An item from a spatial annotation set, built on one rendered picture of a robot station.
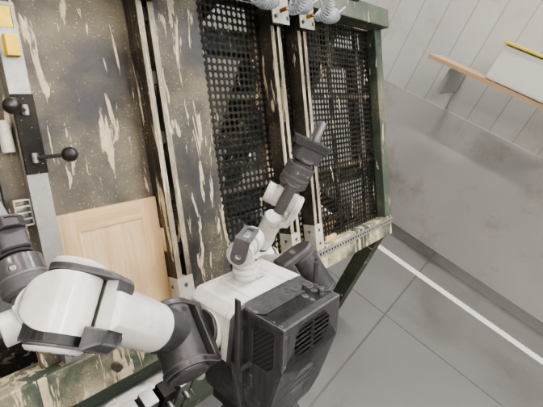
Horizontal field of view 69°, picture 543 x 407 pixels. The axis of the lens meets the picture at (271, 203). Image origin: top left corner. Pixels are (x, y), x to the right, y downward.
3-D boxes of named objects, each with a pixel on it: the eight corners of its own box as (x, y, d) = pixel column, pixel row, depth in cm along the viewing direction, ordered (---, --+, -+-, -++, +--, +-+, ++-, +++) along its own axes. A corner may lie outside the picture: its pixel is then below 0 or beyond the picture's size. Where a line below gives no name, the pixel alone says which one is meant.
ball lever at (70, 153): (27, 166, 99) (72, 161, 96) (23, 151, 98) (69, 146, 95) (39, 165, 103) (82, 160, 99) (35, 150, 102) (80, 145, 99)
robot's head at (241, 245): (257, 258, 96) (264, 231, 94) (247, 274, 88) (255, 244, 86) (233, 250, 97) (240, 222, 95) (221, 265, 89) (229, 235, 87)
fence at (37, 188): (61, 360, 111) (66, 365, 109) (-15, 3, 96) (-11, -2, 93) (78, 352, 115) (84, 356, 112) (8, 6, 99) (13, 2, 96)
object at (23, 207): (14, 227, 102) (18, 228, 100) (9, 200, 101) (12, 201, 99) (31, 224, 105) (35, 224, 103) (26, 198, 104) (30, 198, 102)
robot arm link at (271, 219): (306, 194, 123) (289, 223, 131) (280, 181, 122) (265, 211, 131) (303, 205, 118) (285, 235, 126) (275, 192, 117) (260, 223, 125)
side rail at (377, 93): (369, 216, 249) (385, 217, 241) (357, 33, 230) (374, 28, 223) (375, 213, 255) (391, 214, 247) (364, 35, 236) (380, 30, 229)
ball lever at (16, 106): (19, 119, 99) (1, 114, 86) (16, 103, 98) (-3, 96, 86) (36, 117, 100) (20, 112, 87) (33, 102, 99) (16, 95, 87)
